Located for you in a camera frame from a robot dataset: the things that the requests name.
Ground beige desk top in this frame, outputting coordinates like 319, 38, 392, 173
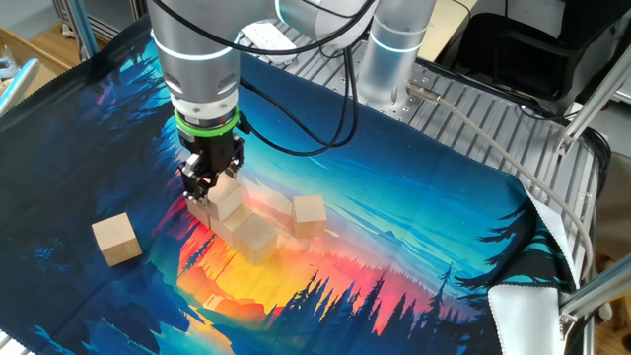
418, 0, 480, 63

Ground white power strip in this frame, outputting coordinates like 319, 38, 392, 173
240, 20, 299, 65

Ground silver robot mounting plate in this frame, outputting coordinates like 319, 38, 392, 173
339, 61, 448, 124

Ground grey cable with metal plug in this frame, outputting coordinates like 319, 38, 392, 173
405, 81, 596, 285

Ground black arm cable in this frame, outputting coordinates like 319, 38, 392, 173
147, 0, 381, 158

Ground brown cardboard box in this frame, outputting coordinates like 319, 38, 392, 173
0, 27, 83, 100

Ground aluminium frame post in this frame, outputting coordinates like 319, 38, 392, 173
555, 53, 631, 157
0, 57, 41, 118
558, 253, 631, 341
68, 0, 102, 61

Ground forest sunset printed cloth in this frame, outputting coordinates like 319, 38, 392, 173
0, 14, 582, 355

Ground light wooden cube block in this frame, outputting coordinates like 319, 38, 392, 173
185, 196, 212, 229
231, 212, 280, 266
91, 212, 144, 268
206, 173, 245, 223
291, 194, 329, 240
210, 203, 255, 247

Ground green mounting ring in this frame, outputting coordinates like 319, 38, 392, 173
173, 106, 242, 138

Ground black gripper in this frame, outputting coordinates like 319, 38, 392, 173
176, 125, 246, 206

